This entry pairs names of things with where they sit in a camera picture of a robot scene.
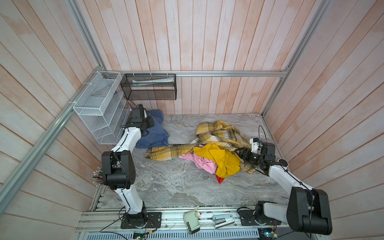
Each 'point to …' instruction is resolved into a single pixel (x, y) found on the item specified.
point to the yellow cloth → (227, 164)
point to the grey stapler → (222, 219)
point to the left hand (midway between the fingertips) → (149, 120)
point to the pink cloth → (208, 166)
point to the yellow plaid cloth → (210, 132)
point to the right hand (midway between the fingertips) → (238, 151)
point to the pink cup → (283, 162)
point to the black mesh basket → (149, 86)
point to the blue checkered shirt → (157, 136)
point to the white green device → (191, 221)
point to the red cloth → (219, 179)
